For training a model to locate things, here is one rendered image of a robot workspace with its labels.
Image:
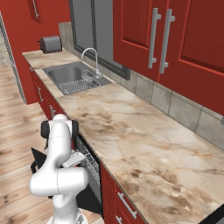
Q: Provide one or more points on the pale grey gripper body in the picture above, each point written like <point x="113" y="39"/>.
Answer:
<point x="75" y="159"/>

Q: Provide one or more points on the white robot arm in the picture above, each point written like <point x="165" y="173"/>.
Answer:
<point x="59" y="163"/>

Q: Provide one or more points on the dishwasher with dark interior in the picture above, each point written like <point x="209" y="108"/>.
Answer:
<point x="94" y="180"/>

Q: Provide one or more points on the black dishwasher door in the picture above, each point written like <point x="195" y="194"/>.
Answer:
<point x="90" y="201"/>

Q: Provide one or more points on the red drawer front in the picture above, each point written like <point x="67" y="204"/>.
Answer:
<point x="112" y="192"/>

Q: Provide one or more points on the red base cupboard run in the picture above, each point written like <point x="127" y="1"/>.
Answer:
<point x="45" y="99"/>

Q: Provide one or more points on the red base cupboard front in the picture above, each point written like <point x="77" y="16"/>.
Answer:
<point x="109" y="217"/>

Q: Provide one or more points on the steel sink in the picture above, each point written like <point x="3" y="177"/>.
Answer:
<point x="65" y="74"/>

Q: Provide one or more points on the silver curved tap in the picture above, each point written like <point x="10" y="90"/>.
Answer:
<point x="97" y="70"/>

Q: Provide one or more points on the grey fridge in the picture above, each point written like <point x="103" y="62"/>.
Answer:
<point x="13" y="64"/>

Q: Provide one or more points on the silver toaster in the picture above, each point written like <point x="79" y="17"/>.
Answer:
<point x="51" y="44"/>

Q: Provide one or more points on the grey framed window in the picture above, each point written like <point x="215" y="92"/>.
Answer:
<point x="99" y="32"/>

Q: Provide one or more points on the red tall cupboard run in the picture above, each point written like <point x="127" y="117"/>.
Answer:
<point x="26" y="32"/>

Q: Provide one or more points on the black hob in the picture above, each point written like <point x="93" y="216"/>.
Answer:
<point x="214" y="217"/>

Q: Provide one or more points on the red wall cupboard door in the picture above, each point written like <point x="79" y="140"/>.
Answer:
<point x="132" y="32"/>
<point x="201" y="55"/>

